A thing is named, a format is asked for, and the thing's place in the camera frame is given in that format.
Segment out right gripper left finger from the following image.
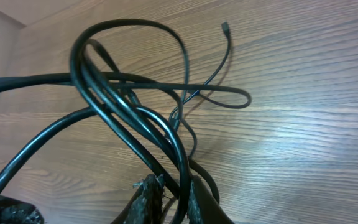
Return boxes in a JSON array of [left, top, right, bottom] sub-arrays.
[[111, 174, 165, 224]]

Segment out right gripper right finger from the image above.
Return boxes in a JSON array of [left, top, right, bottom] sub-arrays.
[[188, 176, 234, 224]]

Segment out black USB-C cable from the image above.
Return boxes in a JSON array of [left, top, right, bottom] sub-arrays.
[[0, 18, 253, 224]]

